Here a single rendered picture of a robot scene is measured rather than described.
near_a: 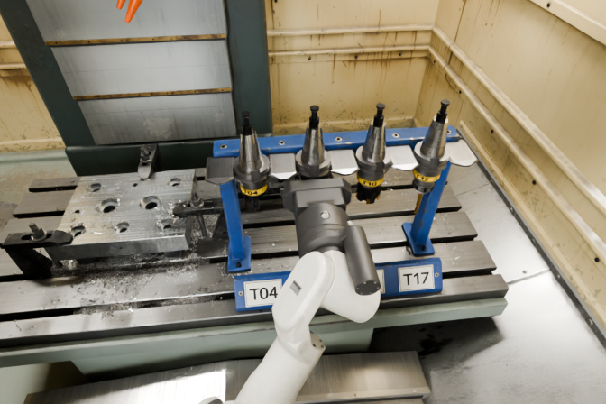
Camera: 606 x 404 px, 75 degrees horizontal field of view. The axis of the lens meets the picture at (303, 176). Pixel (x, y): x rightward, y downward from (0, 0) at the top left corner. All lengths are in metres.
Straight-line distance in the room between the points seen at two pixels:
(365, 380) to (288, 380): 0.45
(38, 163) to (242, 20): 1.20
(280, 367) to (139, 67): 0.93
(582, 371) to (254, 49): 1.11
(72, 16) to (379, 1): 1.01
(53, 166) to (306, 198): 1.50
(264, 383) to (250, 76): 0.91
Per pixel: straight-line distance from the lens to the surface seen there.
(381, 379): 1.02
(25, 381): 1.32
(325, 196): 0.66
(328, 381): 0.99
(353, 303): 0.56
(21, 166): 2.08
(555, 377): 1.07
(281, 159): 0.72
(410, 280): 0.91
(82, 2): 1.21
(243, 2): 1.18
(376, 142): 0.69
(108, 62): 1.26
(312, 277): 0.53
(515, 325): 1.11
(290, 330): 0.54
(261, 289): 0.86
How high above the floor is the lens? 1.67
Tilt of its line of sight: 41 degrees down
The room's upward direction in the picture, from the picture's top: straight up
